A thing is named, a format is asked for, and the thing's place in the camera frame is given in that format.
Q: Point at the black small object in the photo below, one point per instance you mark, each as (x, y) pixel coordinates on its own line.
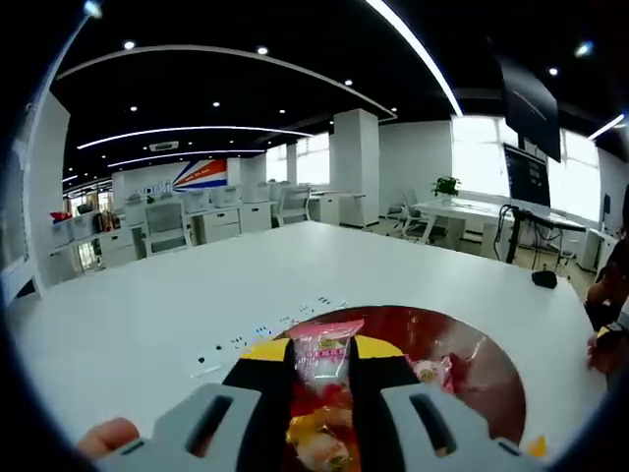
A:
(544, 279)

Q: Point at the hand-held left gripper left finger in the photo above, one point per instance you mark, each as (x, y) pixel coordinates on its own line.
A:
(260, 393)

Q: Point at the green potted plant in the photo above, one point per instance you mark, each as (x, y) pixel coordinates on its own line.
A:
(446, 187)

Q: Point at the curved ceiling light strip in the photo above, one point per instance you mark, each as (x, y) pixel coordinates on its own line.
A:
(457, 105)

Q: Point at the white storage boxes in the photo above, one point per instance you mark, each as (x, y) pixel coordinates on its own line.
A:
(74, 228)

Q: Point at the steel bowl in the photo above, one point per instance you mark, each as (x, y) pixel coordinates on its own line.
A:
(476, 344)

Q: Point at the white mesh office chair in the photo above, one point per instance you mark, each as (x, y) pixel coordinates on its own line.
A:
(167, 226)

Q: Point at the open laptop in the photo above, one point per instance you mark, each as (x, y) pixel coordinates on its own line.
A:
(528, 174)

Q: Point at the pink marshmallow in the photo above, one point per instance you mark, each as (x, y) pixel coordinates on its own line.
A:
(324, 344)

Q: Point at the white office desk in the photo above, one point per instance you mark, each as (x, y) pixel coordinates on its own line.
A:
(467, 211)

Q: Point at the pile of marshmallows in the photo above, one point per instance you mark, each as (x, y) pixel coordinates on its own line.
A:
(319, 442)

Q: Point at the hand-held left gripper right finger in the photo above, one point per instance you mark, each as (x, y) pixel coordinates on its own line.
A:
(388, 423)

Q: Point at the dark hanging monitor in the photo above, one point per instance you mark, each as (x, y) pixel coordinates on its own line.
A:
(531, 105)

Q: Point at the striped wall banner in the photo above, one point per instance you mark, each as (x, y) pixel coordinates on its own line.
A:
(204, 174)

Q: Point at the person's left hand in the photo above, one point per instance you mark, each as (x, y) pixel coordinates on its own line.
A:
(110, 435)

